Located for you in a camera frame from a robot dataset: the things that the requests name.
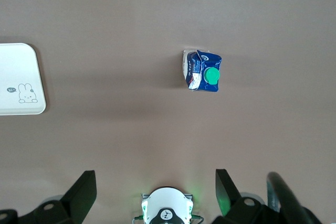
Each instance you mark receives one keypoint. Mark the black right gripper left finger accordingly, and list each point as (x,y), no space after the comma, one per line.
(76,197)

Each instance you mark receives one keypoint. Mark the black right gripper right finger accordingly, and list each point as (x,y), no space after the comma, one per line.
(236,208)

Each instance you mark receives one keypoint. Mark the cream rabbit print tray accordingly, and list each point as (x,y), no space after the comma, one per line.
(15,72)

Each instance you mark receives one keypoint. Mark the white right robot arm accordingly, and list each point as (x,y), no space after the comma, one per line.
(165,200)

